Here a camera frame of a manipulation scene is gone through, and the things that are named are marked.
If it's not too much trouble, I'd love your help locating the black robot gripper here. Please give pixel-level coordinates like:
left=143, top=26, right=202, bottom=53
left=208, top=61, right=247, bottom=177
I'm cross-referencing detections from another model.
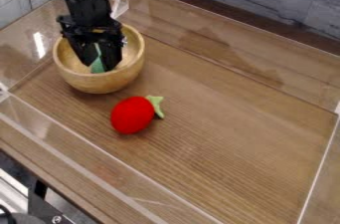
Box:
left=56, top=15, right=127, bottom=72

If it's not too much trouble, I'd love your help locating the green rectangular block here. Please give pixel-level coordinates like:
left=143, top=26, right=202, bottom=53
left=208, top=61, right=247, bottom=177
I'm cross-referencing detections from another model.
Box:
left=91, top=44, right=106, bottom=74

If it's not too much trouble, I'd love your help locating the brown wooden bowl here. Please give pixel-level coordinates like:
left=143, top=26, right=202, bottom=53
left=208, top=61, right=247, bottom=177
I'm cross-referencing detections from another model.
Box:
left=54, top=24, right=146, bottom=94

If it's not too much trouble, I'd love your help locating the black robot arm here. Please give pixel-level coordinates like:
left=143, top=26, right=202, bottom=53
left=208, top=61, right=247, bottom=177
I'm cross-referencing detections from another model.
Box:
left=58, top=0, right=127, bottom=74

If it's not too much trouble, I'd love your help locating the clear acrylic corner stand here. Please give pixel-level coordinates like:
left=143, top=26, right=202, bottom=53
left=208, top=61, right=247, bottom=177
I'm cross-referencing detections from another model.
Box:
left=111, top=0, right=130, bottom=20

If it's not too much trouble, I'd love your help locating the red plush strawberry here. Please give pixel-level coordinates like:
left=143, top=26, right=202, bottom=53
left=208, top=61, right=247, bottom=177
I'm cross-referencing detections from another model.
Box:
left=111, top=96, right=166, bottom=134

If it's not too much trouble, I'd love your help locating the clear acrylic tray wall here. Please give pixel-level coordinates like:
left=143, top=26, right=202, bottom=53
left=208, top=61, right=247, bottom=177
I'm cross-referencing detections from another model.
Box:
left=0, top=88, right=223, bottom=224

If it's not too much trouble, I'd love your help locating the black table leg bracket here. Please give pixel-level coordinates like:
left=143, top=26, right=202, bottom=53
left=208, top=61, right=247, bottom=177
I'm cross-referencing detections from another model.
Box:
left=0, top=179, right=78, bottom=224

